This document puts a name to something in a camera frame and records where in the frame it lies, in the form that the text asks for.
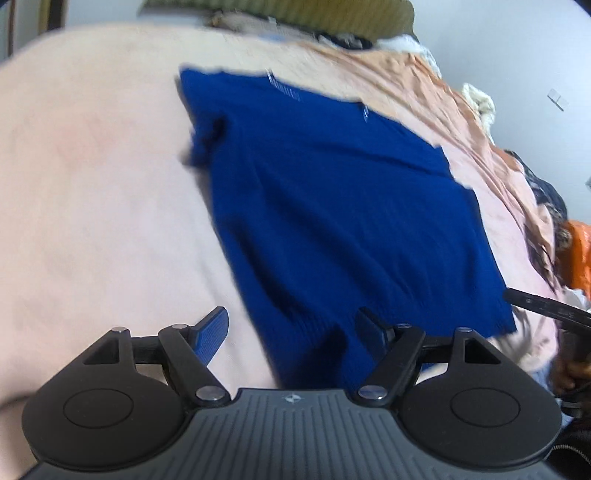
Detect grey striped pillow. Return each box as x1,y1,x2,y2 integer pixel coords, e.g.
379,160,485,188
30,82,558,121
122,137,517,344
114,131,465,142
208,12,280,35

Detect orange plastic bag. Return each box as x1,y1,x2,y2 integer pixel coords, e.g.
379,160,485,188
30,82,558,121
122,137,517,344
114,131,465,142
562,220,591,298

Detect person's right hand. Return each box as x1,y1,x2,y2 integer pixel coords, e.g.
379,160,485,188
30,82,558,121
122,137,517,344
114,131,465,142
549,353,590,397

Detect olive striped headboard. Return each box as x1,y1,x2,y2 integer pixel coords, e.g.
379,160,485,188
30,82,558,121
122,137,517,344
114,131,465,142
144,0,415,42

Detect dark floral cloth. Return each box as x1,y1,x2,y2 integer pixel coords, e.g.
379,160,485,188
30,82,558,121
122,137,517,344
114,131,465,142
506,150,572,281

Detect peach orange blanket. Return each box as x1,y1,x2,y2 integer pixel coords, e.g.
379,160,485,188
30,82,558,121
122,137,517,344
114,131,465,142
300,42,561,298

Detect blue knit garment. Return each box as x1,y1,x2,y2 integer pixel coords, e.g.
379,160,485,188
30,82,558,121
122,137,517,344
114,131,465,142
179,68,516,391

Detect white patterned pillow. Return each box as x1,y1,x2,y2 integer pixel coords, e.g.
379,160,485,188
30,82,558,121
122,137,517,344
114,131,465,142
374,34,442,78

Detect cream quilted comforter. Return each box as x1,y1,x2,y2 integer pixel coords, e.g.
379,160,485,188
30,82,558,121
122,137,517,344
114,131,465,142
461,83,496,142

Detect white light switch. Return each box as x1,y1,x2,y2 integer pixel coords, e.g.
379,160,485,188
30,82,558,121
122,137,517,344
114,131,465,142
547,89,568,111

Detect pink bed sheet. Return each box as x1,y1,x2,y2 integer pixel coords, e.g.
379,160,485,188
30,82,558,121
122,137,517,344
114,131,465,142
0,22,562,480

